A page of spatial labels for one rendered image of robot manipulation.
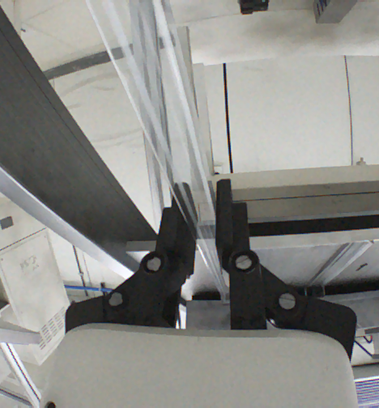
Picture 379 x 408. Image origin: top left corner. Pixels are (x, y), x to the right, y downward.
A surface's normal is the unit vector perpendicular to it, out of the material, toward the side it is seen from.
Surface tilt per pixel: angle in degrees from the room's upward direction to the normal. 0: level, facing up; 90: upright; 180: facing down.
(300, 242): 135
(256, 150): 90
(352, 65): 90
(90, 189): 90
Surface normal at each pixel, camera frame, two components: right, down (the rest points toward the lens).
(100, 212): 0.98, -0.07
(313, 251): -0.05, 0.85
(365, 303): -0.20, -0.52
